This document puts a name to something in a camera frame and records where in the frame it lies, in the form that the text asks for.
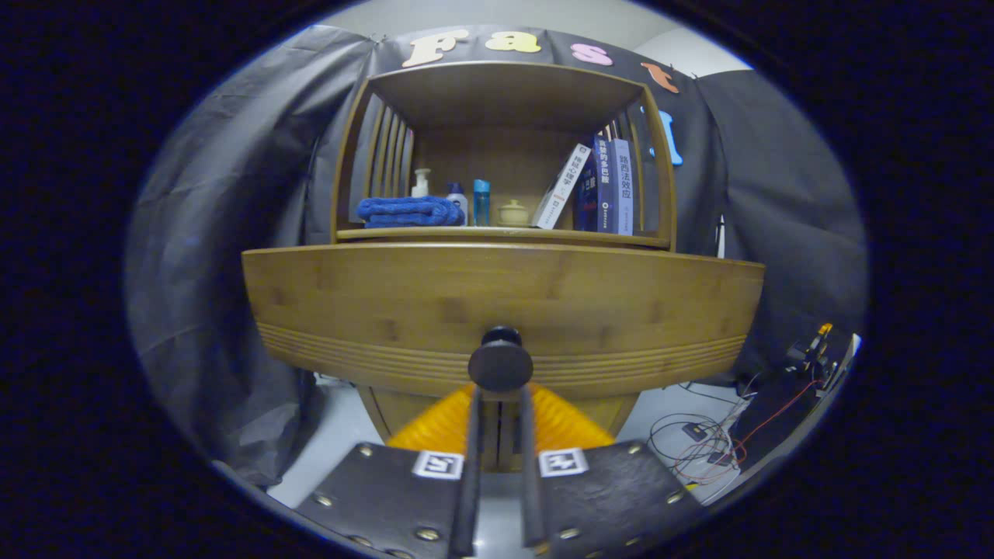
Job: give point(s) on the white pump bottle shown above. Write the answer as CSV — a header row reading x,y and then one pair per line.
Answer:
x,y
421,186

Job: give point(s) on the light blue book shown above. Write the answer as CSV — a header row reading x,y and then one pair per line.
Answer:
x,y
623,186

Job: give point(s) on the wooden cabinet door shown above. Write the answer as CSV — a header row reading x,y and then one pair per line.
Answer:
x,y
404,411
613,407

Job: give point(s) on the dark blue book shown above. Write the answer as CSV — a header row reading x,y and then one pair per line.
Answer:
x,y
602,186

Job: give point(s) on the blue folded towel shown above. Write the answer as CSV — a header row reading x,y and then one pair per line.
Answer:
x,y
408,211

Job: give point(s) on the white sheet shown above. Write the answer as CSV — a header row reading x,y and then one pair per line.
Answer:
x,y
848,353

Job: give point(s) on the wooden cabinet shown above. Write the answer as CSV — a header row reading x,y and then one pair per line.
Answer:
x,y
505,93

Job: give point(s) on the wooden countertop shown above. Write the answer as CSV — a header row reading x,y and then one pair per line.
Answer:
x,y
543,234

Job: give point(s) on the black device with orange tip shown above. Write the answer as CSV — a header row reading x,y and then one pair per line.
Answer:
x,y
811,353

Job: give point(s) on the cream lidded teacup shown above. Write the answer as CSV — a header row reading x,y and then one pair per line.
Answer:
x,y
513,213

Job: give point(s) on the white bottle with blue cap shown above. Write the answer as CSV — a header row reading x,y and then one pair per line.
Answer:
x,y
458,198

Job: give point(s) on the clear blue bottle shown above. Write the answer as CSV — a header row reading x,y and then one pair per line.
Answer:
x,y
481,203

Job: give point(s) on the white book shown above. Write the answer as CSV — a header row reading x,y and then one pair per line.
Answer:
x,y
561,186

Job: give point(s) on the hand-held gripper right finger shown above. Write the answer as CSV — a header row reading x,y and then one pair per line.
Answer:
x,y
530,497

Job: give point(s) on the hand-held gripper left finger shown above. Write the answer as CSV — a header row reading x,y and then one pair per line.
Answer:
x,y
470,505

